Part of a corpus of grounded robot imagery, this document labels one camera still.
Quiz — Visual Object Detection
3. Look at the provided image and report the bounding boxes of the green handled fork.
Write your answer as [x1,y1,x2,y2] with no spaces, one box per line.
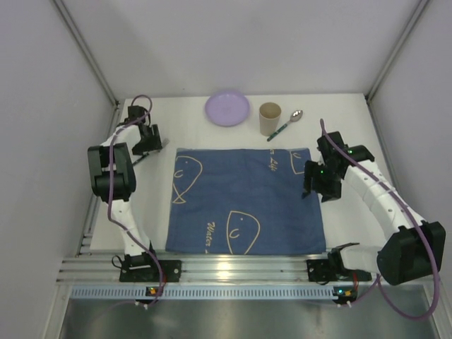
[132,138,170,166]

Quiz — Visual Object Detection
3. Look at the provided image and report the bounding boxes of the green handled spoon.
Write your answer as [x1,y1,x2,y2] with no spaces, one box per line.
[266,109,304,142]

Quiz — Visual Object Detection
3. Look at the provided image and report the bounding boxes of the beige cup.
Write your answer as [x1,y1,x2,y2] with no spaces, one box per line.
[259,102,282,136]

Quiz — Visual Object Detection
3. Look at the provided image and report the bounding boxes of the blue cloth placemat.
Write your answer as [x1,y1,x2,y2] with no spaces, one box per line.
[165,148,326,256]

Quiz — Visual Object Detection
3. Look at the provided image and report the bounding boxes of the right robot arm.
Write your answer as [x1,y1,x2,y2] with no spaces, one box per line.
[303,131,446,285]

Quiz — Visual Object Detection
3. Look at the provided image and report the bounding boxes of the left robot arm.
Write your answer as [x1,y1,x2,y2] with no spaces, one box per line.
[88,105,163,271]

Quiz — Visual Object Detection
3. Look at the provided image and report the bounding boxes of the lilac plate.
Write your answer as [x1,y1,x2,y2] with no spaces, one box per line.
[204,90,251,127]

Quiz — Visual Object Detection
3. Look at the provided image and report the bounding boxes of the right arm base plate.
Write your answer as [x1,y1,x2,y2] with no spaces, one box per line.
[306,259,372,285]

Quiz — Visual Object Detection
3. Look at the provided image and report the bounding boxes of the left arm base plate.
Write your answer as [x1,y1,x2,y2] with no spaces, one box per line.
[119,260,182,283]

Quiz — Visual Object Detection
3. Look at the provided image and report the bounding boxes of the aluminium front rail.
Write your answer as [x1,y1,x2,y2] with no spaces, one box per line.
[56,249,439,283]

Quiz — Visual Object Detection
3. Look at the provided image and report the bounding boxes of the slotted cable duct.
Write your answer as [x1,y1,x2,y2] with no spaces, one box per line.
[71,285,357,300]

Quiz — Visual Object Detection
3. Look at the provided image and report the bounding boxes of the left aluminium frame post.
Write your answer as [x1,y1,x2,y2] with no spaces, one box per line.
[50,0,119,107]

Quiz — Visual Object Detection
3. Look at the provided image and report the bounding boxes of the aluminium frame post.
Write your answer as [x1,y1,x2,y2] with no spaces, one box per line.
[50,0,119,107]
[364,0,431,103]

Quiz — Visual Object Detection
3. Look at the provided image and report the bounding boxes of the right aluminium frame post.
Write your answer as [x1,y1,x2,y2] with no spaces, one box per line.
[364,0,431,103]

